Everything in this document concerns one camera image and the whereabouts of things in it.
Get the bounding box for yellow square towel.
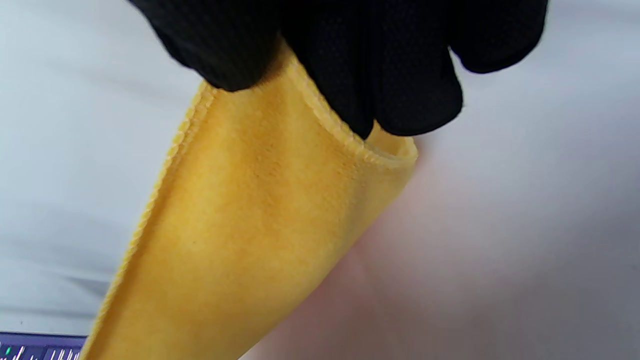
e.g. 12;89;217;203
80;40;419;360

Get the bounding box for dark purple device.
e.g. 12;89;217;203
0;331;87;360

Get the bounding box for person's right hand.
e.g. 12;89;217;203
127;0;549;140

